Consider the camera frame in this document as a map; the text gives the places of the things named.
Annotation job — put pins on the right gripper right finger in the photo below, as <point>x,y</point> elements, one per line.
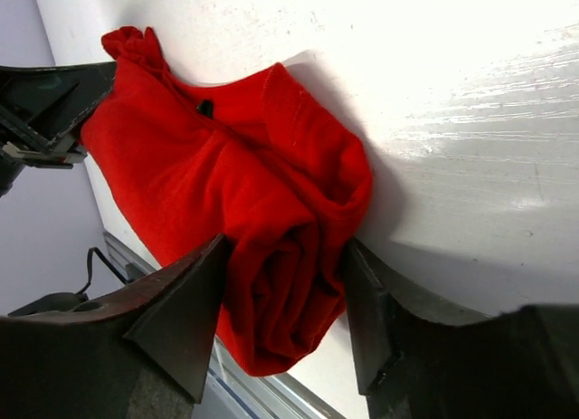
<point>418,355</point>

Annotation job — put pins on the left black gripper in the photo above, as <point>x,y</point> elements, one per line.
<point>42,112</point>

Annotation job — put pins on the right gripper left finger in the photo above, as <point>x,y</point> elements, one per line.
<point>142,351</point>

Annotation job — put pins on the red t-shirt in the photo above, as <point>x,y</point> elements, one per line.
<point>258,160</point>

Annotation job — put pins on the aluminium rail frame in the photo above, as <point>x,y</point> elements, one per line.
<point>243,396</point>

